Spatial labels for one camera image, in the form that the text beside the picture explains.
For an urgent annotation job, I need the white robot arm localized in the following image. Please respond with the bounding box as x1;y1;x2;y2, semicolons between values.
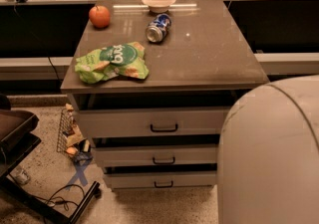
217;75;319;224

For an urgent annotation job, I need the grey drawer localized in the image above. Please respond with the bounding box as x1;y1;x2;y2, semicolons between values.
92;144;218;167
104;171;217;190
75;107;229;138

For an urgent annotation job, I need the top grey drawer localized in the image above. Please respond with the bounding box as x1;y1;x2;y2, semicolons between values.
75;107;229;138

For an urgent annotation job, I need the bottom grey drawer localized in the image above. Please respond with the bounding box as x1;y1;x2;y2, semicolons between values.
104;171;217;190

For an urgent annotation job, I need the wire snack basket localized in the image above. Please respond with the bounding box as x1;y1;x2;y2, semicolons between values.
57;104;93;163

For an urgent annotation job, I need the black floor cable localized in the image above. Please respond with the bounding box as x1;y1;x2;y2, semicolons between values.
31;183;87;212

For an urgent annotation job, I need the red apple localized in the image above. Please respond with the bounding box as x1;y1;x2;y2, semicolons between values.
89;6;111;28

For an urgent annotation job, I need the green chip bag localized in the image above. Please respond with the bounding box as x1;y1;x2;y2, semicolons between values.
75;42;149;84

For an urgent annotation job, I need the grey drawer cabinet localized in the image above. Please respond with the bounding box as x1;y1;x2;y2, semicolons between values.
61;0;268;178

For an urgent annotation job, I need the middle grey drawer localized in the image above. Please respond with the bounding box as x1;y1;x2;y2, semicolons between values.
92;144;218;167

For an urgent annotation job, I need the black cart frame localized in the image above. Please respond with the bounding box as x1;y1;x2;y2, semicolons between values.
0;95;101;224

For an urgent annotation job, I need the blue tape cross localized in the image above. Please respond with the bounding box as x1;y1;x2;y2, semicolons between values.
68;159;92;186

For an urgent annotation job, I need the white bowl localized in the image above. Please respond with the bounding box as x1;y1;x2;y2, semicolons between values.
142;0;176;14

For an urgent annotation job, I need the blue pepsi can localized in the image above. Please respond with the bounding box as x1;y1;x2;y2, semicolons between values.
146;13;171;43

